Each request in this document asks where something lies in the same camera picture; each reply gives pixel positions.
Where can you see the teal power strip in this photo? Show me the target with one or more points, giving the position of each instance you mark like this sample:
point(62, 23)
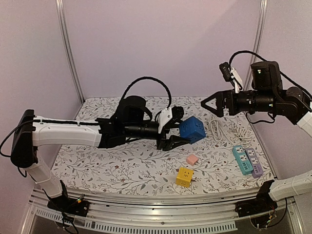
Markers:
point(242, 160)

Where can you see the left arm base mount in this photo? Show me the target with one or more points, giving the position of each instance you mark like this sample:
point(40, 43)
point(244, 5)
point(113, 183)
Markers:
point(74, 206)

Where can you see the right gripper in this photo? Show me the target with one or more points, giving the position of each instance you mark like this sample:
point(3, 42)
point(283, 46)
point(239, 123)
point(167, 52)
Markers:
point(226, 103)

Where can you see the left aluminium frame post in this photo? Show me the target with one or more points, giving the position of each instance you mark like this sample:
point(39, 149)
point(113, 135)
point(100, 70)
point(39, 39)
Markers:
point(68, 50)

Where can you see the blue cube socket adapter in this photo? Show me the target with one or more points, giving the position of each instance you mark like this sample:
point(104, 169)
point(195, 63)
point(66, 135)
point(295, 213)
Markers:
point(192, 129)

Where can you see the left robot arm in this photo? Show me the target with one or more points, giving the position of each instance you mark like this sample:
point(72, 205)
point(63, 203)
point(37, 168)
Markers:
point(131, 121)

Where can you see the pink plug adapter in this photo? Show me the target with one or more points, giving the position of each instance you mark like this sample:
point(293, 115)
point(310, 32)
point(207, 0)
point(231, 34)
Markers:
point(192, 159)

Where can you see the yellow cube socket adapter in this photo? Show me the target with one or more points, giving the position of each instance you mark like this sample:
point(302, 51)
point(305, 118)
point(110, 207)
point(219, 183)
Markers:
point(184, 177)

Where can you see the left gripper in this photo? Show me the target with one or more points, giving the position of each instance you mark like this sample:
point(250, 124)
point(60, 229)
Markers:
point(168, 144)

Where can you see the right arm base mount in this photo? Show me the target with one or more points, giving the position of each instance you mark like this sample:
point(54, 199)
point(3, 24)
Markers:
point(255, 206)

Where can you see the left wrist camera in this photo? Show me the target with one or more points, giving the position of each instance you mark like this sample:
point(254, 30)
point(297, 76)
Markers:
point(163, 118)

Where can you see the aluminium front rail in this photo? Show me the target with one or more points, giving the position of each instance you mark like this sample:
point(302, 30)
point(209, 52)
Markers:
point(111, 213)

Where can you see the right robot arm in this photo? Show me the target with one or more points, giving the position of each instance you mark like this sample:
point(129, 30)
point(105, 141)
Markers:
point(272, 92)

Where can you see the floral table mat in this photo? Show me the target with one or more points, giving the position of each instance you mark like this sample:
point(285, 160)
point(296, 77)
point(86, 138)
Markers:
point(138, 168)

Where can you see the purple power strip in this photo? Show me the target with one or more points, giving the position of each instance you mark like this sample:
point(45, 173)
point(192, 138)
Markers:
point(255, 162)

